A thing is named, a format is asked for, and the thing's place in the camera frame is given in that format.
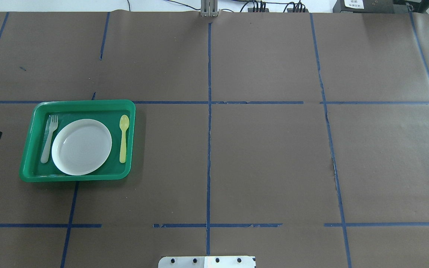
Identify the pale mint plastic fork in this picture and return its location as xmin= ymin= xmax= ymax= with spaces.
xmin=40 ymin=114 xmax=58 ymax=163

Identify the yellow plastic spoon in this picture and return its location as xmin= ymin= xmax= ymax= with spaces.
xmin=119 ymin=114 xmax=130 ymax=163

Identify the near black power strip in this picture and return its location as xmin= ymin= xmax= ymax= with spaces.
xmin=247 ymin=0 xmax=268 ymax=13

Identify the black power strip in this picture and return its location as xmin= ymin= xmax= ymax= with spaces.
xmin=247 ymin=0 xmax=268 ymax=13
xmin=283 ymin=0 xmax=308 ymax=13

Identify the white round plate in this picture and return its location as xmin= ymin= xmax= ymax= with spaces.
xmin=51 ymin=119 xmax=112 ymax=175

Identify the green plastic tray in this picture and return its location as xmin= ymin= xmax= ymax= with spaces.
xmin=19 ymin=99 xmax=136 ymax=182

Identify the far black power strip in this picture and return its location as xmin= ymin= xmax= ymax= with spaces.
xmin=283 ymin=0 xmax=308 ymax=13

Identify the black computer box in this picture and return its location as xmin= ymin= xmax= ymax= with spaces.
xmin=332 ymin=0 xmax=394 ymax=14

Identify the aluminium frame post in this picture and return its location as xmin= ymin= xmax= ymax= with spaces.
xmin=200 ymin=0 xmax=219 ymax=17

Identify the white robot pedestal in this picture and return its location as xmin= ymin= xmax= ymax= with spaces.
xmin=158 ymin=255 xmax=257 ymax=268

